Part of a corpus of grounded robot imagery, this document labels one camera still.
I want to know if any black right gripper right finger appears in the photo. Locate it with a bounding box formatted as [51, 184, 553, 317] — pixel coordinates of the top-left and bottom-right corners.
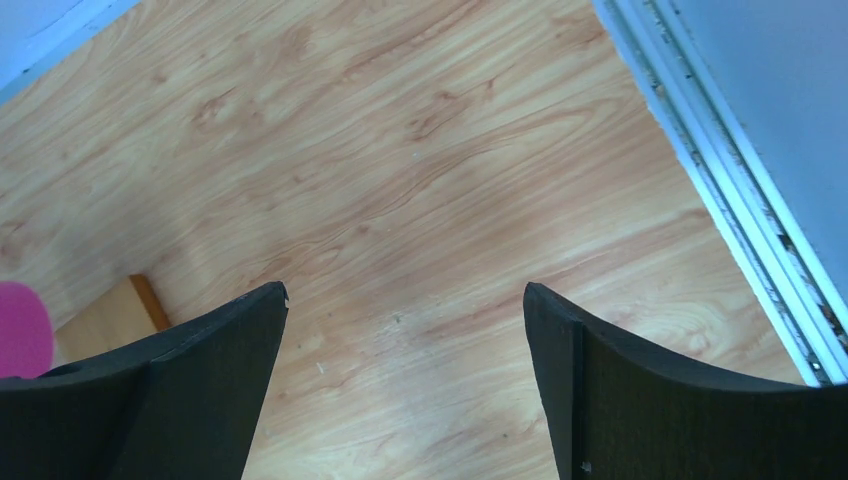
[523, 283, 847, 479]

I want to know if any wooden rack base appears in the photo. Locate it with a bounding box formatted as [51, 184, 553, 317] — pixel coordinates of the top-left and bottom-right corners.
[53, 274, 171, 367]

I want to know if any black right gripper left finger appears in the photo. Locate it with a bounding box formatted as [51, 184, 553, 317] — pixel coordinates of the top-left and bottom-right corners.
[1, 281, 288, 479]

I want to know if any aluminium frame rail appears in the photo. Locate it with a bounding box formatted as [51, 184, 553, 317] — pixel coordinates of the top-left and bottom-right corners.
[595, 1, 847, 387]

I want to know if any pink wine glass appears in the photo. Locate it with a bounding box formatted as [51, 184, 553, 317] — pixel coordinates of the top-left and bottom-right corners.
[1, 281, 54, 379]

